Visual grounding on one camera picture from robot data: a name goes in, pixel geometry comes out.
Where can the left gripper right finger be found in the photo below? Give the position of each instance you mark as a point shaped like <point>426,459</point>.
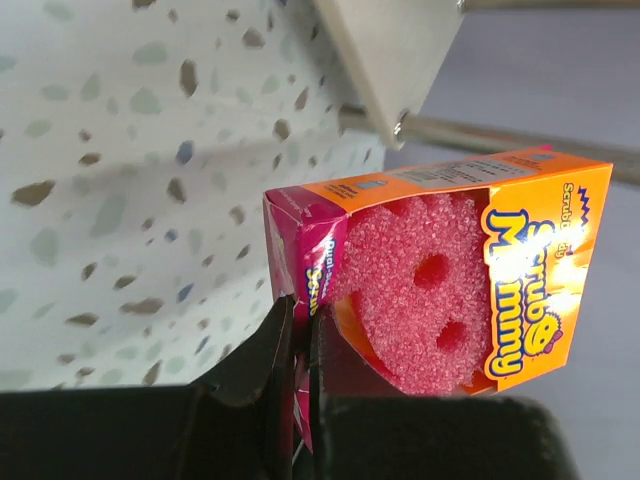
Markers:
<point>346,397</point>

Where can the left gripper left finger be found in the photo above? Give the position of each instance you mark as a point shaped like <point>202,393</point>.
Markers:
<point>243,425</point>

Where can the orange Scrub Daddy box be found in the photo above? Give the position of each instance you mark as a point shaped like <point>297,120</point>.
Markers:
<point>453,277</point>

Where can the white two-tier shelf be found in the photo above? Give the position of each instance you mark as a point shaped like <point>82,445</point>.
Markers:
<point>393,50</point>

